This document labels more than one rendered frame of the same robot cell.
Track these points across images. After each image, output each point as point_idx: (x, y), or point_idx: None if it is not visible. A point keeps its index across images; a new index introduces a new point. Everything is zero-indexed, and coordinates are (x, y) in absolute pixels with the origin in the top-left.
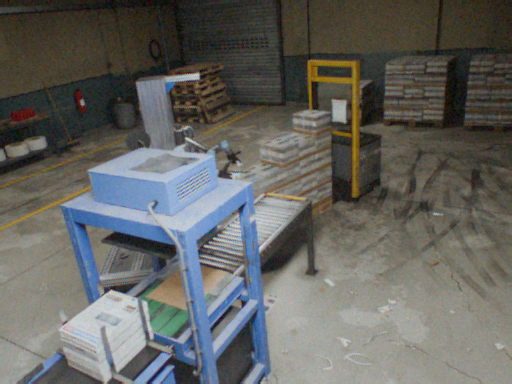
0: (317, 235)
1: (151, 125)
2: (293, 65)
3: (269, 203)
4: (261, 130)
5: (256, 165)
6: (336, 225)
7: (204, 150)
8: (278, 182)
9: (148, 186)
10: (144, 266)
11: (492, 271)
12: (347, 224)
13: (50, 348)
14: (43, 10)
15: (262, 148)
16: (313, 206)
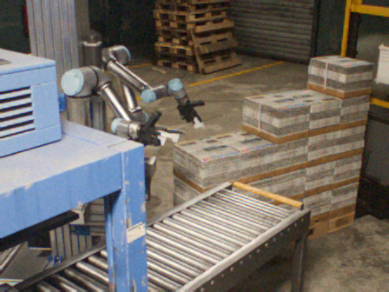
0: (318, 268)
1: (41, 26)
2: (333, 9)
3: (232, 202)
4: (270, 92)
5: (233, 133)
6: (353, 256)
7: (137, 89)
8: (264, 167)
9: None
10: (5, 273)
11: None
12: (372, 258)
13: None
14: None
15: (247, 106)
16: (320, 218)
